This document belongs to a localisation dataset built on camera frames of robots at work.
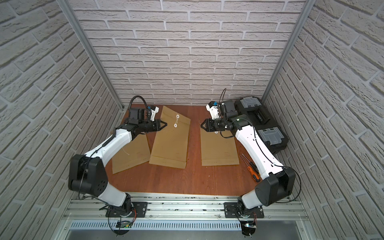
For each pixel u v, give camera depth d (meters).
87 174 0.44
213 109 0.69
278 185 0.40
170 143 0.90
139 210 0.73
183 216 0.73
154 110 0.79
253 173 0.85
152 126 0.75
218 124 0.65
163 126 0.82
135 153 0.94
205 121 0.69
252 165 0.89
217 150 0.96
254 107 0.97
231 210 0.74
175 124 0.90
